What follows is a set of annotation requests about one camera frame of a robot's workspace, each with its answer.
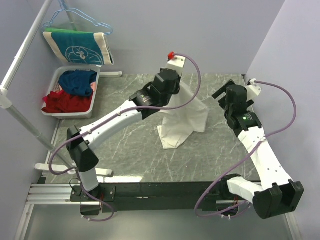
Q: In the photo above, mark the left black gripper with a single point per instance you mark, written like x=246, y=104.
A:
x=176, y=90

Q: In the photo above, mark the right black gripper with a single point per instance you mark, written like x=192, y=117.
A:
x=222, y=90

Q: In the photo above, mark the white floral t shirt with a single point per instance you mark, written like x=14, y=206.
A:
x=178, y=124

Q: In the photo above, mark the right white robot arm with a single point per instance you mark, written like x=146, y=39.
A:
x=249, y=130

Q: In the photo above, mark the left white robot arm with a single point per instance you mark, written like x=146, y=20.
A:
x=82, y=142

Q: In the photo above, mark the navy blue t shirt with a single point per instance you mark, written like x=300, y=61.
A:
x=78, y=82

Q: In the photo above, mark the teal cartoon towel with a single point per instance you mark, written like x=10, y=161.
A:
x=79, y=47

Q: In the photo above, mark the white plastic laundry basket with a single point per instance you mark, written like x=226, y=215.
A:
x=54, y=86

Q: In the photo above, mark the red t shirt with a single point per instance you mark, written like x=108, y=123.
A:
x=62, y=102

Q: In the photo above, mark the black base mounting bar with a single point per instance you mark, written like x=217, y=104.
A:
x=96, y=207

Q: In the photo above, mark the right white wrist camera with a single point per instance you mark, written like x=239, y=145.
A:
x=253, y=89

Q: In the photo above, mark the blue wire hanger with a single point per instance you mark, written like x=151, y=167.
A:
x=64, y=7

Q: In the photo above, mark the white clothes rack frame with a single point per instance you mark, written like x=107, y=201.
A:
x=19, y=149

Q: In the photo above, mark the aluminium rail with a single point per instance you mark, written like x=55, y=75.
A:
x=45, y=193

